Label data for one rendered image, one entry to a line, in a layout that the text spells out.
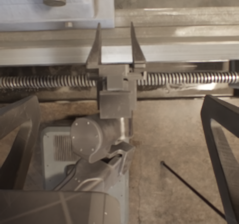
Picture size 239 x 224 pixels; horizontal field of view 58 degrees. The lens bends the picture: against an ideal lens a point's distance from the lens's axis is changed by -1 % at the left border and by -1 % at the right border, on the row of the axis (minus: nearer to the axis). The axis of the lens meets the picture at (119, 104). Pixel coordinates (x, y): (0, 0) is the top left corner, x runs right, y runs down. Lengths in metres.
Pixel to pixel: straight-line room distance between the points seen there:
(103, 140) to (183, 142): 1.32
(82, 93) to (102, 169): 0.76
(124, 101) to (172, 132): 1.29
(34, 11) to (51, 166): 1.00
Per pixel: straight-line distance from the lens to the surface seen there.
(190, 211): 1.85
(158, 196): 1.74
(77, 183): 0.37
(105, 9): 0.57
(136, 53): 0.37
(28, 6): 0.58
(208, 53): 0.70
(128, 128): 0.39
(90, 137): 0.32
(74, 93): 1.11
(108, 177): 0.39
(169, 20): 0.69
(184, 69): 1.06
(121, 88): 0.29
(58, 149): 1.35
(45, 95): 1.16
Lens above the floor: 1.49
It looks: 82 degrees down
